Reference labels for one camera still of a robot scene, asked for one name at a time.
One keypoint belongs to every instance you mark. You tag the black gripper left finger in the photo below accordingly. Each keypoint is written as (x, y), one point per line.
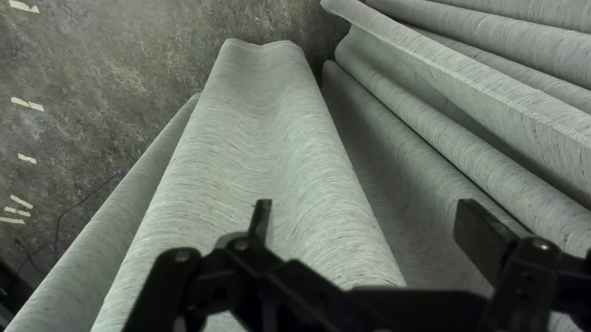
(247, 283)

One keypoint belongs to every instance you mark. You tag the grey woven fabric curtain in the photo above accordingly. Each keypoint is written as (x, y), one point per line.
(271, 172)

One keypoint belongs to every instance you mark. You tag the white floor tape strip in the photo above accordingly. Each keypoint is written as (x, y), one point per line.
(12, 220)
(29, 104)
(27, 158)
(21, 202)
(18, 211)
(23, 6)

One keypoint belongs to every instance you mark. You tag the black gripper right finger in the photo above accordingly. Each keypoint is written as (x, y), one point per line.
(524, 278)

